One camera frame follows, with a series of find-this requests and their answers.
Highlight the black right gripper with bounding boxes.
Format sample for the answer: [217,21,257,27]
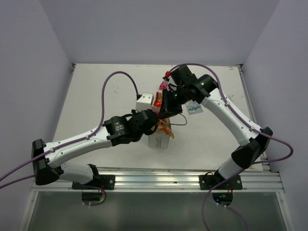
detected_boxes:
[159,86,189,119]

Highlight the orange Fox's fruits candy bag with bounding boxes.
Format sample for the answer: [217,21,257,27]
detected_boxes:
[156,118,175,138]

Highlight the white paper coffee bag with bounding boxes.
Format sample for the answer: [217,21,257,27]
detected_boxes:
[147,113,188,149]

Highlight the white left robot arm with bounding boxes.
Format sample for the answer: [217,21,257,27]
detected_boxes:
[31,109,159,189]

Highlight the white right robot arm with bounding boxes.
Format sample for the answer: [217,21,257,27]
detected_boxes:
[159,64,273,189]

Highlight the red snack packet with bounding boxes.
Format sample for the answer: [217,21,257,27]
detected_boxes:
[152,90,163,114]

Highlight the pink small snack packet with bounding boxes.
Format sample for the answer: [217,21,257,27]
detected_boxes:
[159,80,168,90]

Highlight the silver mints sachet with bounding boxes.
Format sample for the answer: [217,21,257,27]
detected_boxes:
[185,101,203,115]

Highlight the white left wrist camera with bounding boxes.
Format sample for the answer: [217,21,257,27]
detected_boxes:
[136,93,154,111]

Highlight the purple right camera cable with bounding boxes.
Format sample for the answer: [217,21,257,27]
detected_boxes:
[165,63,294,169]

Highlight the aluminium rail frame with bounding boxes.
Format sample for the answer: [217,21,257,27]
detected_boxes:
[30,168,284,193]

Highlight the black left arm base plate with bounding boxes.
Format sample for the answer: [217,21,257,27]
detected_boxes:
[72,175,116,190]

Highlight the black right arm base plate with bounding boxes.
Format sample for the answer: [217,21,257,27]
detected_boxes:
[199,172,243,190]

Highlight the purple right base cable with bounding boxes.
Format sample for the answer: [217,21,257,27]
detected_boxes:
[201,166,251,231]

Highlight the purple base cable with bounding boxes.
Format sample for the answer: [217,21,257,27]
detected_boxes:
[201,166,251,231]
[0,175,107,206]

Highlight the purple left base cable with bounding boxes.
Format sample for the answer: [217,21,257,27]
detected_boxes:
[0,175,107,206]

